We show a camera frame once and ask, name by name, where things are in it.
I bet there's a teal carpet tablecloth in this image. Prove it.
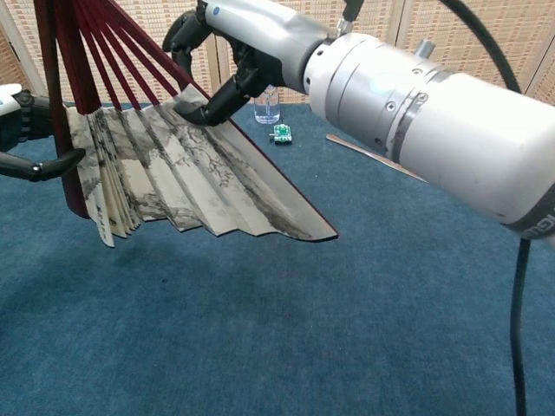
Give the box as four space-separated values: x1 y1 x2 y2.
0 101 555 416

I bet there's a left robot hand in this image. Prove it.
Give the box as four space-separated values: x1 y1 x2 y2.
0 83 86 184

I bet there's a black cable with metal plug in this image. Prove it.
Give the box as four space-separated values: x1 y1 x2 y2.
334 0 366 39

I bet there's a thick black cable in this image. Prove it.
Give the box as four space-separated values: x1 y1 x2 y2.
441 0 533 416

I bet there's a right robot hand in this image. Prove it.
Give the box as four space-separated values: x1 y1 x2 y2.
162 0 336 127

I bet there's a red-ribbed paper folding fan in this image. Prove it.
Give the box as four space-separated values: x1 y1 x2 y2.
33 0 341 250

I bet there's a clear plastic water bottle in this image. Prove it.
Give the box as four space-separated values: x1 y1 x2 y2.
253 84 283 126

